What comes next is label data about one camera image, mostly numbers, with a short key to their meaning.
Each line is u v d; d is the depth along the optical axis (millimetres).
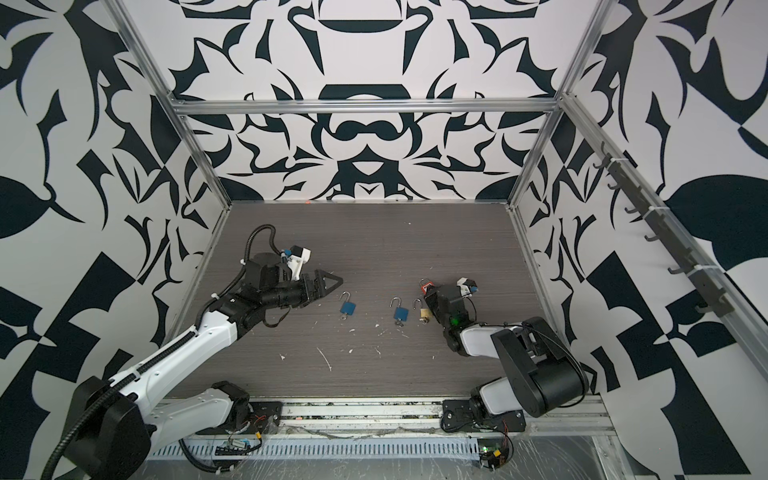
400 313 918
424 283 963
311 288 686
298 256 738
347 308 939
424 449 713
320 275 697
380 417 758
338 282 744
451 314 709
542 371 449
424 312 924
